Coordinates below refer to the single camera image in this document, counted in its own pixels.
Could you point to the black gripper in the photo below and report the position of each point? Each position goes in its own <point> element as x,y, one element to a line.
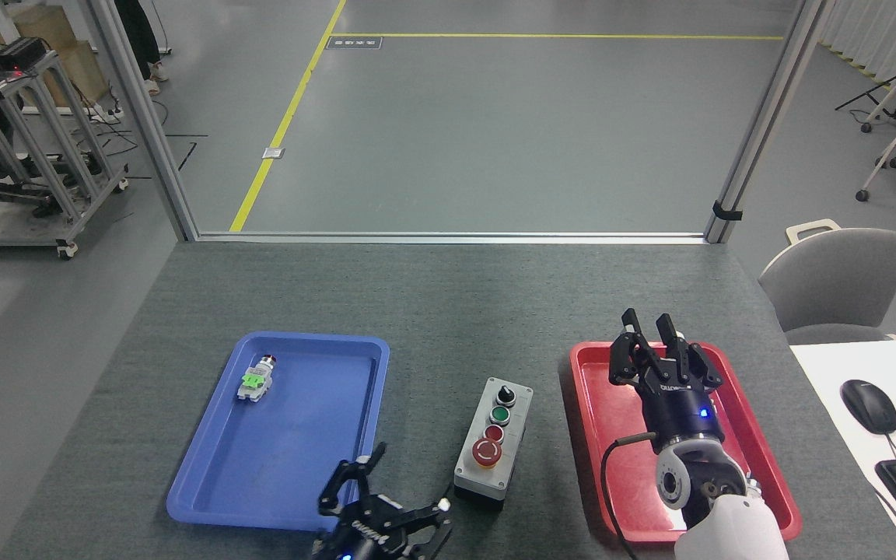
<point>681,408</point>
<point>366,538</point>

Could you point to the grey control box with buttons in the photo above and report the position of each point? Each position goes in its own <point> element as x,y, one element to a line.
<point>495,443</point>

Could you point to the brown cardboard box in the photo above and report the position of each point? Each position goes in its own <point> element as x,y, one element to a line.
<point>59,54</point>

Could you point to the red plastic tray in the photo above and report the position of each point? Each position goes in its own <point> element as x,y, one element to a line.
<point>611,420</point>

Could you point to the blue plastic tray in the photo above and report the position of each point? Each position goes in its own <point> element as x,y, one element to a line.
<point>300,435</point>

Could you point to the white desk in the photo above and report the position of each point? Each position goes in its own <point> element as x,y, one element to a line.
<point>837,389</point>

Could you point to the grey padded chair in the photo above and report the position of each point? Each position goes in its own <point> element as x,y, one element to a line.
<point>837,284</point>

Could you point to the black computer mouse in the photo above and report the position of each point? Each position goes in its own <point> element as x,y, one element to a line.
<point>869,406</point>

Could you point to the white floor outlet plate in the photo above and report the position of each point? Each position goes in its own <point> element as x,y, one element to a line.
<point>273,153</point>

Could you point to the dark floor label plate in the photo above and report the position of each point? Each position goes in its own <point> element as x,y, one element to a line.
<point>355,43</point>

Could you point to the aluminium cart on wheels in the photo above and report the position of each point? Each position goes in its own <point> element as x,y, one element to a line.
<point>51,148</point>

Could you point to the person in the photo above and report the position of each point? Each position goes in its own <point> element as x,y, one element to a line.
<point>141,39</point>

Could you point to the black clip on post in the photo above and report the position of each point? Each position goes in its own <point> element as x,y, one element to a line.
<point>726,211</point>

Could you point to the small switch with green label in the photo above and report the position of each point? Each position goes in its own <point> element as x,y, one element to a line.
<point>255,381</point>

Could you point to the silver aluminium frame rail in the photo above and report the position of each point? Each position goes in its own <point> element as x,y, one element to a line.
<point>448,236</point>

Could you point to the silver aluminium frame post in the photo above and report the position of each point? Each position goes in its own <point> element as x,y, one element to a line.
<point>767,117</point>
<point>145,117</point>

